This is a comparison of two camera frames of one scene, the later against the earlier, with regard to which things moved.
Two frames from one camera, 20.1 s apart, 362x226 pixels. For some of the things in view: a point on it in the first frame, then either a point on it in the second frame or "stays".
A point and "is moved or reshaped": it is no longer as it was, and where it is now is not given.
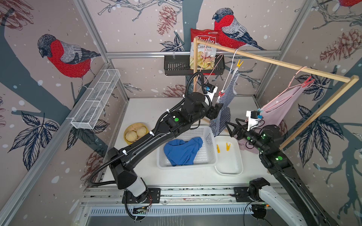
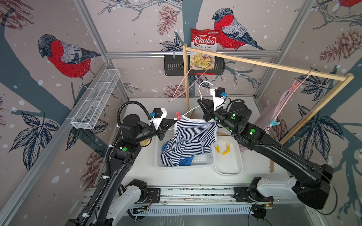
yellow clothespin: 227,147 → 217,148
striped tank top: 221,124 is moved or reshaped
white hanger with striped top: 223,92 is moved or reshaped
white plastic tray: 228,157 stays
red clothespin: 307,82 → 294,86
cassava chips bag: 206,54 stays
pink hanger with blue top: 203,59 → 172,100
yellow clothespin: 238,64 → 227,147
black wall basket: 180,65 stays
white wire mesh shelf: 94,103 stays
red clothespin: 221,94 is moved or reshaped
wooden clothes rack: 350,81 → 303,122
